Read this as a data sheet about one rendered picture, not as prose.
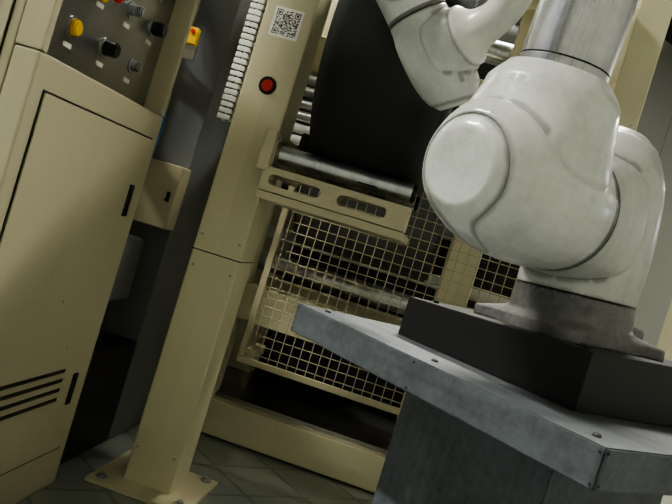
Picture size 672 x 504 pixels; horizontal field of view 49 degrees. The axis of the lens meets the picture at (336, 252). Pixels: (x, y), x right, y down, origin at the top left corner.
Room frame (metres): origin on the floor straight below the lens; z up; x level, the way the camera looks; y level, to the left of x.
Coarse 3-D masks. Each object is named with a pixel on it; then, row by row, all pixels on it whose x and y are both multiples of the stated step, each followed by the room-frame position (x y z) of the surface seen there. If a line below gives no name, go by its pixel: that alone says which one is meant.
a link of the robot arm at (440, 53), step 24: (504, 0) 1.14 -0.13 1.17; (528, 0) 1.14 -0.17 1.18; (408, 24) 1.21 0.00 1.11; (432, 24) 1.19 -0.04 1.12; (456, 24) 1.17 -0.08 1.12; (480, 24) 1.16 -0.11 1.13; (504, 24) 1.16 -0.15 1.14; (408, 48) 1.22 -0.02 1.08; (432, 48) 1.19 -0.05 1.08; (456, 48) 1.18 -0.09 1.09; (480, 48) 1.19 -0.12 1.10; (408, 72) 1.24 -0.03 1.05; (432, 72) 1.20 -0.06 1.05; (456, 72) 1.20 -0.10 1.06; (432, 96) 1.22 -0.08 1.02; (456, 96) 1.21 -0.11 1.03
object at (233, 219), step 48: (288, 0) 1.86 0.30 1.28; (288, 48) 1.86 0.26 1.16; (240, 96) 1.87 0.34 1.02; (288, 96) 1.85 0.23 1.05; (240, 144) 1.86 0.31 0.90; (240, 192) 1.86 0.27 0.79; (240, 240) 1.85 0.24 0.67; (192, 288) 1.86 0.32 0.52; (240, 288) 1.93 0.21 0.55; (192, 336) 1.86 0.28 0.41; (192, 384) 1.85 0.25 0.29; (144, 432) 1.86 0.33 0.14; (192, 432) 1.89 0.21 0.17; (144, 480) 1.86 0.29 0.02
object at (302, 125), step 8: (312, 80) 2.26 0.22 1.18; (312, 88) 2.26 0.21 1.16; (304, 96) 2.39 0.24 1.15; (312, 96) 2.25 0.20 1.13; (304, 104) 2.26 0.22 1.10; (304, 112) 2.25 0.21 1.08; (296, 120) 2.39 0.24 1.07; (304, 120) 2.25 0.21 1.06; (296, 128) 2.26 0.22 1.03; (304, 128) 2.26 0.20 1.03; (296, 136) 2.25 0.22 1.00; (296, 144) 2.26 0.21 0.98
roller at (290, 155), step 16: (288, 160) 1.77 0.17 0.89; (304, 160) 1.76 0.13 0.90; (320, 160) 1.76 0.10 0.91; (336, 176) 1.75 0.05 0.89; (352, 176) 1.74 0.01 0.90; (368, 176) 1.74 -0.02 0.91; (384, 176) 1.75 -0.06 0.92; (384, 192) 1.74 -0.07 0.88; (400, 192) 1.73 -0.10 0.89; (416, 192) 1.73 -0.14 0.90
